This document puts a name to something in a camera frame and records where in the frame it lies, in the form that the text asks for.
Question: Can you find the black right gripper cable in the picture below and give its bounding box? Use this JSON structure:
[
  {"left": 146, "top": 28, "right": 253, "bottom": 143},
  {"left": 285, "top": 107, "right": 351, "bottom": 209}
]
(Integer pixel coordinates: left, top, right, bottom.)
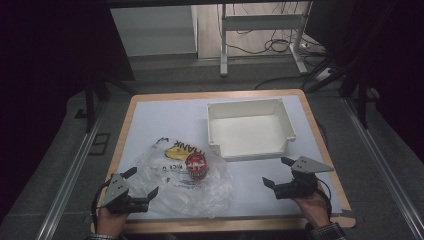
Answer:
[{"left": 315, "top": 178, "right": 334, "bottom": 218}]

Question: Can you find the wooden table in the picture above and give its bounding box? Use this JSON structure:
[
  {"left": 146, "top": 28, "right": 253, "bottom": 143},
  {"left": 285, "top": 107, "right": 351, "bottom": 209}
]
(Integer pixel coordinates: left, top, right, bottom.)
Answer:
[{"left": 90, "top": 88, "right": 357, "bottom": 235}]

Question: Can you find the white plastic box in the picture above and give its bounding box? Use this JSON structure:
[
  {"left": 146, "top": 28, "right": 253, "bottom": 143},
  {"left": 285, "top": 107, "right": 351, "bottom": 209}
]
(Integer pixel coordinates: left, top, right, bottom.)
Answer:
[{"left": 206, "top": 97, "right": 298, "bottom": 163}]

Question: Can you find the clear printed plastic bag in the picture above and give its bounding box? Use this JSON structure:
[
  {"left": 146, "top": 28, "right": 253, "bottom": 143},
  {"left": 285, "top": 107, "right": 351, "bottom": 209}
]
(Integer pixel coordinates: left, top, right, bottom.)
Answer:
[{"left": 127, "top": 136, "right": 235, "bottom": 220}]

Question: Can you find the person's right hand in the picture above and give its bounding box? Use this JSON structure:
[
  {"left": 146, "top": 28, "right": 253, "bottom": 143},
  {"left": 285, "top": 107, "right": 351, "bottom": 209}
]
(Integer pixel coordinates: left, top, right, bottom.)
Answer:
[{"left": 292, "top": 189, "right": 333, "bottom": 230}]

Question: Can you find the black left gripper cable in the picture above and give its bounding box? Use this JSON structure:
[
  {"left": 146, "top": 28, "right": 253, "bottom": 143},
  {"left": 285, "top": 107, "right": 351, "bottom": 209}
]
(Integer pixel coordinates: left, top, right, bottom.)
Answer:
[{"left": 92, "top": 179, "right": 113, "bottom": 234}]

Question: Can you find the red can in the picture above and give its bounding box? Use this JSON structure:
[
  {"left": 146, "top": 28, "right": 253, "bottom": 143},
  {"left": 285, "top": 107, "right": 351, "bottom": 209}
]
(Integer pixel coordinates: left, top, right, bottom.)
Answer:
[{"left": 184, "top": 152, "right": 209, "bottom": 181}]

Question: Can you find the tangle of black floor cables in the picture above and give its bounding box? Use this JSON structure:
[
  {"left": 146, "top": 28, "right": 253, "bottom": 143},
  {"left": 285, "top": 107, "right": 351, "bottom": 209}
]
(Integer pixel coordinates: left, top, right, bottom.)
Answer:
[{"left": 225, "top": 1, "right": 329, "bottom": 58}]

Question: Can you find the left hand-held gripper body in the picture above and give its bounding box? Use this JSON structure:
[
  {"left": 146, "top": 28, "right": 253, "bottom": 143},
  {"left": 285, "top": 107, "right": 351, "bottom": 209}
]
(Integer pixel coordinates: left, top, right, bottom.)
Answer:
[{"left": 99, "top": 173, "right": 150, "bottom": 215}]

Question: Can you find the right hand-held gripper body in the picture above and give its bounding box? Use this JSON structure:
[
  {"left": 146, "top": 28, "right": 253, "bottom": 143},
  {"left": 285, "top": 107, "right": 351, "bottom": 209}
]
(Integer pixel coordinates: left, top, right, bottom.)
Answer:
[{"left": 273, "top": 155, "right": 335, "bottom": 200}]

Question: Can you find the white metal desk frame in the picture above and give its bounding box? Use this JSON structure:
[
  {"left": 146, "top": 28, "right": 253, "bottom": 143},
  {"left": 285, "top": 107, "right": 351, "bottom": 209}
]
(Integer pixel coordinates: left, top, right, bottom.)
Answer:
[{"left": 217, "top": 0, "right": 315, "bottom": 78}]

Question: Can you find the person's left hand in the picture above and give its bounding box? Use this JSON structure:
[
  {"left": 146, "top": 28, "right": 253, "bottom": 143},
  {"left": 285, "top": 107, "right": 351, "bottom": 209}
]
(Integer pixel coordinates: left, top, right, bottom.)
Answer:
[{"left": 96, "top": 203, "right": 132, "bottom": 238}]

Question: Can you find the white panel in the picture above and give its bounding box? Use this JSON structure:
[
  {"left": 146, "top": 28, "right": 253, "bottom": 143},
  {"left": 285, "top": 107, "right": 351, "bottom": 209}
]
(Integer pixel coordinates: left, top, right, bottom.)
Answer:
[{"left": 109, "top": 4, "right": 198, "bottom": 58}]

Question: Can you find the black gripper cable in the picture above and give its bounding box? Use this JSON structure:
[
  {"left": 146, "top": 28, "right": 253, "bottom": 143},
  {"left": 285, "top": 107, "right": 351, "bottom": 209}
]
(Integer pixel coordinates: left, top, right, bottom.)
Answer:
[
  {"left": 315, "top": 178, "right": 334, "bottom": 218},
  {"left": 92, "top": 179, "right": 113, "bottom": 234}
]

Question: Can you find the white power strip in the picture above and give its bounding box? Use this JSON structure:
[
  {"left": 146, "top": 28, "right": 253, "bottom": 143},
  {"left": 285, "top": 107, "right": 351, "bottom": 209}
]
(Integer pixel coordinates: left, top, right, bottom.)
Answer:
[{"left": 314, "top": 67, "right": 335, "bottom": 83}]

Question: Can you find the black floor bracket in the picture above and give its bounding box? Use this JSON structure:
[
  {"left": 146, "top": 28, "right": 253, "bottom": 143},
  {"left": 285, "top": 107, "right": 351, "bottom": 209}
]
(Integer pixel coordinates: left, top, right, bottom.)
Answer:
[{"left": 88, "top": 132, "right": 112, "bottom": 156}]

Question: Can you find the black metal stand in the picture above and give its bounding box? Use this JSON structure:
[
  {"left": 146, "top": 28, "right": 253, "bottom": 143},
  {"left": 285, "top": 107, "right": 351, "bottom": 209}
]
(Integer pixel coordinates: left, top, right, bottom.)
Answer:
[
  {"left": 304, "top": 54, "right": 382, "bottom": 130},
  {"left": 74, "top": 75, "right": 138, "bottom": 134}
]

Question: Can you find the white table mat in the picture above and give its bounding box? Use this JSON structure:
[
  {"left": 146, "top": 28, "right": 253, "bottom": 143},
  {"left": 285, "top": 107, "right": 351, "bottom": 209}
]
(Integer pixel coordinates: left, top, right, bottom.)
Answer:
[{"left": 116, "top": 94, "right": 344, "bottom": 221}]

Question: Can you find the metal floor rail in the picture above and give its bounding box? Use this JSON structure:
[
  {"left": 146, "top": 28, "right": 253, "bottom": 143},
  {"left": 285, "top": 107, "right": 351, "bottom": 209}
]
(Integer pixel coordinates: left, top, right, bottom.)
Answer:
[
  {"left": 342, "top": 97, "right": 424, "bottom": 240},
  {"left": 34, "top": 102, "right": 108, "bottom": 240}
]

